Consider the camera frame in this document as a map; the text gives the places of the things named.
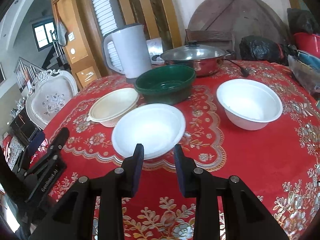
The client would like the white foam bowl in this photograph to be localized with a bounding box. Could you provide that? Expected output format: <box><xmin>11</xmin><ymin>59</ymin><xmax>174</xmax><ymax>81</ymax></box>
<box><xmin>111</xmin><ymin>103</ymin><xmax>186</xmax><ymax>160</ymax></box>
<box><xmin>216</xmin><ymin>79</ymin><xmax>283</xmax><ymax>131</ymax></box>

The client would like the green plastic bowl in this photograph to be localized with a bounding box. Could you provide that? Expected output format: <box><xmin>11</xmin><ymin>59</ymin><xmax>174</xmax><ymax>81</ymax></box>
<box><xmin>134</xmin><ymin>64</ymin><xmax>196</xmax><ymax>105</ymax></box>

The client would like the red patterned sofa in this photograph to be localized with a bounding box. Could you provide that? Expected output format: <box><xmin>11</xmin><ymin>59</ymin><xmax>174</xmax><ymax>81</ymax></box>
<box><xmin>1</xmin><ymin>132</ymin><xmax>25</xmax><ymax>170</ymax></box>

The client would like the dark wooden sideboard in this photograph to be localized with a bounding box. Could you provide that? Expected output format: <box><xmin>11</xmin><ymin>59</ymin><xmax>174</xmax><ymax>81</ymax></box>
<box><xmin>9</xmin><ymin>108</ymin><xmax>40</xmax><ymax>146</ymax></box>

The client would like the white ornate floral chair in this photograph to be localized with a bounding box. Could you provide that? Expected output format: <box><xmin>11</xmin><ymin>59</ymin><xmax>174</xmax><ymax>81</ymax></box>
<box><xmin>25</xmin><ymin>70</ymin><xmax>78</xmax><ymax>129</ymax></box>

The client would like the cream plastic bowl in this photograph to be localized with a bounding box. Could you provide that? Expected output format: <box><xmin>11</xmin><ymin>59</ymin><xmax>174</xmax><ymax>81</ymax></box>
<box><xmin>86</xmin><ymin>88</ymin><xmax>139</xmax><ymax>127</ymax></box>

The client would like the steel pot with lid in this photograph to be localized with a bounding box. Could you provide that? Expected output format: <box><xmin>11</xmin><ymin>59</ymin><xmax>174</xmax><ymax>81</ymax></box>
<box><xmin>151</xmin><ymin>41</ymin><xmax>234</xmax><ymax>77</ymax></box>

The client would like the black plastic bag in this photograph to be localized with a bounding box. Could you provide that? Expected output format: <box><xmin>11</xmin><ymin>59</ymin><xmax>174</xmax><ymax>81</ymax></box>
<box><xmin>239</xmin><ymin>35</ymin><xmax>290</xmax><ymax>66</ymax></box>

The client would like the white electric kettle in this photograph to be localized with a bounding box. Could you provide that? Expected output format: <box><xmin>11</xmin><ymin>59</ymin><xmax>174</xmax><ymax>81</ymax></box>
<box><xmin>102</xmin><ymin>23</ymin><xmax>152</xmax><ymax>83</ymax></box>

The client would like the red plastic bucket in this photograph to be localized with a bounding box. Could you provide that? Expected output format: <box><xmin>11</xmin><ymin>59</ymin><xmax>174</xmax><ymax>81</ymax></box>
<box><xmin>293</xmin><ymin>33</ymin><xmax>320</xmax><ymax>57</ymax></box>

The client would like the round wooden table top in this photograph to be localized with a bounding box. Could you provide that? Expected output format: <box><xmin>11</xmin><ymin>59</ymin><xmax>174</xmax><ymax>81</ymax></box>
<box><xmin>185</xmin><ymin>0</ymin><xmax>291</xmax><ymax>59</ymax></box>

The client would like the black power plug cable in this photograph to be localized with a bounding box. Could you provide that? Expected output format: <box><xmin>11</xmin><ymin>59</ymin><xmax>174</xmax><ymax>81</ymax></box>
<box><xmin>224</xmin><ymin>58</ymin><xmax>251</xmax><ymax>78</ymax></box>

